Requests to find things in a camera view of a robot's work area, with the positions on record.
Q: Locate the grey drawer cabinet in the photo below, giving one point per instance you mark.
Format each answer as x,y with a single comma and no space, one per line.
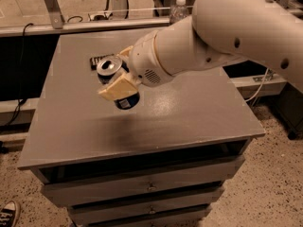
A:
161,162

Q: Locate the clear plastic water bottle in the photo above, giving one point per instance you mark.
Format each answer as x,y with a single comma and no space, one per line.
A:
178,11

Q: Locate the blue pepsi can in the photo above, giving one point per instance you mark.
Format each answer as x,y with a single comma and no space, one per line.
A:
117,83

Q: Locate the black and white sneaker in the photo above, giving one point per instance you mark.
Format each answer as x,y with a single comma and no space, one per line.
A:
10,214

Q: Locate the grey metal railing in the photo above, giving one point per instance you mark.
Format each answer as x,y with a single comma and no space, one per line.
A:
95,26

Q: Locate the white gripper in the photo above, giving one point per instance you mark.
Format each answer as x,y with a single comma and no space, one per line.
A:
144,61

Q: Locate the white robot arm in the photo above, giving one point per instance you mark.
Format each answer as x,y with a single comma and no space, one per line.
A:
217,33

